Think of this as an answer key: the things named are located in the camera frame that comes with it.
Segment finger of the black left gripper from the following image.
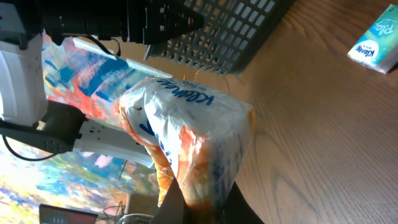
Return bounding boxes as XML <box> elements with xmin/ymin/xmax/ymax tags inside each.
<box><xmin>167</xmin><ymin>2</ymin><xmax>205</xmax><ymax>39</ymax></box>

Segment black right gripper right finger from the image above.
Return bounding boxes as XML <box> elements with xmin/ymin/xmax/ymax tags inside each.
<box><xmin>222</xmin><ymin>183</ymin><xmax>264</xmax><ymax>224</ymax></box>

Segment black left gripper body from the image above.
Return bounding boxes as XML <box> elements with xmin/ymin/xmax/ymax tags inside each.
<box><xmin>126</xmin><ymin>0</ymin><xmax>170</xmax><ymax>44</ymax></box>

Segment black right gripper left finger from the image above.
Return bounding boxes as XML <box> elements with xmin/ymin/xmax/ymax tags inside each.
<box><xmin>150</xmin><ymin>179</ymin><xmax>191</xmax><ymax>224</ymax></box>

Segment orange Kleenex tissue pack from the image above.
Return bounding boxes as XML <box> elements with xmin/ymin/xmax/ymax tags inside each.
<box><xmin>115</xmin><ymin>78</ymin><xmax>255</xmax><ymax>223</ymax></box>

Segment teal Kleenex tissue pack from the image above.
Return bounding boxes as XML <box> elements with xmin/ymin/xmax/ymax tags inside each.
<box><xmin>347</xmin><ymin>4</ymin><xmax>397</xmax><ymax>74</ymax></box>

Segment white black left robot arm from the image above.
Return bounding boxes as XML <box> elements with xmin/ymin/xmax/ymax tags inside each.
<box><xmin>1</xmin><ymin>0</ymin><xmax>205</xmax><ymax>156</ymax></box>

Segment grey plastic basket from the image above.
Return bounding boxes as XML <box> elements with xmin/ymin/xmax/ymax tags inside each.
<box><xmin>146</xmin><ymin>0</ymin><xmax>294</xmax><ymax>75</ymax></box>

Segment colourful painted backdrop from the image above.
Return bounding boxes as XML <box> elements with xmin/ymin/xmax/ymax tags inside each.
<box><xmin>1</xmin><ymin>35</ymin><xmax>167</xmax><ymax>223</ymax></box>

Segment white power strip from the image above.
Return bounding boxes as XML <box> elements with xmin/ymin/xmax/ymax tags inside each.
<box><xmin>73</xmin><ymin>119</ymin><xmax>154</xmax><ymax>169</ymax></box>

